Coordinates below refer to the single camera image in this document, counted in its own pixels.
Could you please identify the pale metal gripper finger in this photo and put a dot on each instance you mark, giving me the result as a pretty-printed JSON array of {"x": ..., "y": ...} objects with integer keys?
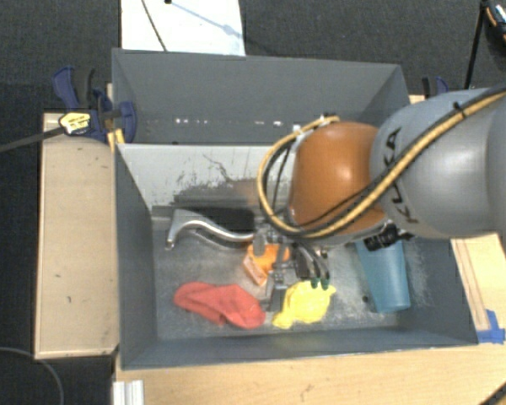
[
  {"x": 281, "y": 291},
  {"x": 270, "y": 294}
]

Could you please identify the black cylinder on white bracket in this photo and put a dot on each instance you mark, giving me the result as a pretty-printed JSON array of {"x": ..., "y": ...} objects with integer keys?
[{"x": 381, "y": 239}]

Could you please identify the red cloth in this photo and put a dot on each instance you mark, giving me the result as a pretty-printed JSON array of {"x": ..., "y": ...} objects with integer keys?
[{"x": 223, "y": 304}]

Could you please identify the grey metal bin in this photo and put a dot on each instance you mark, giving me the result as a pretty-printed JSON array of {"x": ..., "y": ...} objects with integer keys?
[{"x": 219, "y": 95}]

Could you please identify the blue plastic cup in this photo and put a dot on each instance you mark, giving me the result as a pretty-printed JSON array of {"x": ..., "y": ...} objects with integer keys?
[{"x": 385, "y": 279}]

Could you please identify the black rectangular block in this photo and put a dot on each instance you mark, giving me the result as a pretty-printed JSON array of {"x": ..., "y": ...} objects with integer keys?
[{"x": 232, "y": 218}]

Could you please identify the yellow cloth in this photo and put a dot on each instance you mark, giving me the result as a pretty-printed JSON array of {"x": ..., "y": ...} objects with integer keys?
[{"x": 303, "y": 306}]

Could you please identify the silver metal lever tool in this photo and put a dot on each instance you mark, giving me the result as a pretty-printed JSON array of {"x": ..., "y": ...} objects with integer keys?
[{"x": 194, "y": 226}]

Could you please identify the pale wood flat board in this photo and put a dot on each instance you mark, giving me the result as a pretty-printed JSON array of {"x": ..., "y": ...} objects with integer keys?
[{"x": 78, "y": 243}]

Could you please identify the orange sponge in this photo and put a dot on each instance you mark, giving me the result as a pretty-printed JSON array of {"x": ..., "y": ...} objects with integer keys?
[{"x": 266, "y": 260}]

